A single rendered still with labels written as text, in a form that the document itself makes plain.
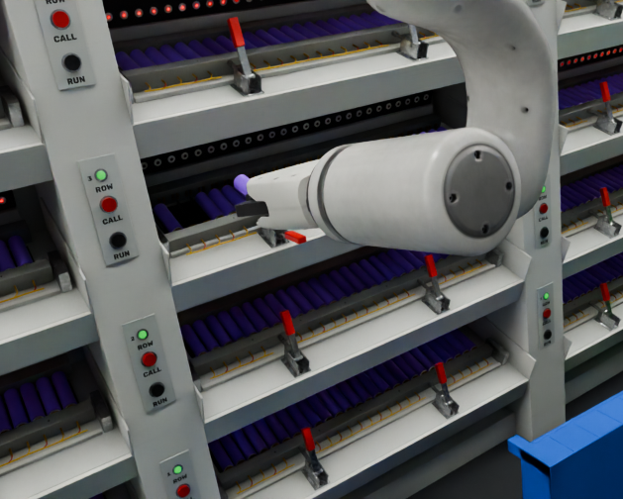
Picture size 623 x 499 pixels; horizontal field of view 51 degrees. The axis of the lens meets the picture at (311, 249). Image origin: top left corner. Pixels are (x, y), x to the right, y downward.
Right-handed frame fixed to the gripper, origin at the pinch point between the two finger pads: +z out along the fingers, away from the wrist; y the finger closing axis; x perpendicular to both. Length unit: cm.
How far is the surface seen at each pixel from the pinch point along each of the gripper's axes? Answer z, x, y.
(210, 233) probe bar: 18.2, 4.6, 1.3
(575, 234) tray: 22, 26, -70
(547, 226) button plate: 16, 20, -57
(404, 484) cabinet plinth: 26, 58, -24
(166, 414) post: 16.7, 24.9, 13.6
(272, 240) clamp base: 14.7, 7.4, -5.6
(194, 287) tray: 14.9, 10.1, 6.2
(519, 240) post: 17, 21, -51
